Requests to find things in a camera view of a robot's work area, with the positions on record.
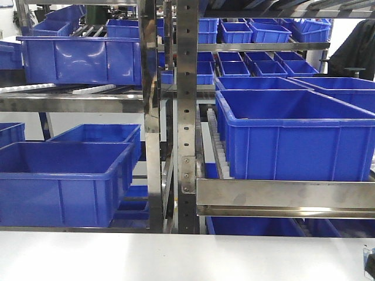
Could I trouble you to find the stainless steel shelf rack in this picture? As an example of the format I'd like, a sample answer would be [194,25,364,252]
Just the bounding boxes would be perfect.
[1,1,374,234]

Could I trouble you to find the blue bin behind large bin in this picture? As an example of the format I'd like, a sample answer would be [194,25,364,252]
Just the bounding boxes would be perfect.
[215,77,311,90]

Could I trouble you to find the large blue plastic bin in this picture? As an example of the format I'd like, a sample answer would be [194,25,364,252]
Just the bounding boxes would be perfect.
[216,90,374,181]

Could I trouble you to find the blue bin behind front left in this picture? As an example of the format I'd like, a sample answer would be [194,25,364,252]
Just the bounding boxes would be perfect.
[47,124,141,169]

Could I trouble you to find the blue bin upper left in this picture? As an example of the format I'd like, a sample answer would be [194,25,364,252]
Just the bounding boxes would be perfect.
[17,36,142,85]

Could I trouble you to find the blue bin right rear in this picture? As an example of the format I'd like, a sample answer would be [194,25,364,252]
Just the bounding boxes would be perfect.
[289,77,374,113]

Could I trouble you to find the black jacket far right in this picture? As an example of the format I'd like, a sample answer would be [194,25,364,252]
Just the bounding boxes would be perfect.
[328,19,374,81]

